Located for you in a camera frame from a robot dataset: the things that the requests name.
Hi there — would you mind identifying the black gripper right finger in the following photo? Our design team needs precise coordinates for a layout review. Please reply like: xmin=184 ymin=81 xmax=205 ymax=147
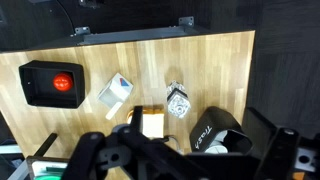
xmin=254 ymin=128 xmax=300 ymax=180

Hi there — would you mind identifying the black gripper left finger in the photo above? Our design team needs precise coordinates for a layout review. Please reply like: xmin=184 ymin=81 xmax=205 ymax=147
xmin=61 ymin=132 xmax=115 ymax=180

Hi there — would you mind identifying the green plate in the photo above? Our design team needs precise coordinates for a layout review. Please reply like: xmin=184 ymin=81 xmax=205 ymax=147
xmin=32 ymin=161 xmax=67 ymax=180

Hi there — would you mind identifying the black trash bin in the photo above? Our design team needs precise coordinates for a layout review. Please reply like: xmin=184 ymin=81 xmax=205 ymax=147
xmin=189 ymin=106 xmax=253 ymax=154

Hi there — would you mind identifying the white carton with blue triangle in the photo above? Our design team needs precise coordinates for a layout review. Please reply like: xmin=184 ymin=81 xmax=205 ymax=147
xmin=98 ymin=73 xmax=133 ymax=120

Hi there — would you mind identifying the red ball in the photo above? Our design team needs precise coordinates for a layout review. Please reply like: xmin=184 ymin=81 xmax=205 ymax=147
xmin=53 ymin=73 xmax=73 ymax=92

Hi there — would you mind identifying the black square tray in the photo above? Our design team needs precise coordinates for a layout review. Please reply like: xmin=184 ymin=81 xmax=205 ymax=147
xmin=19 ymin=60 xmax=85 ymax=109

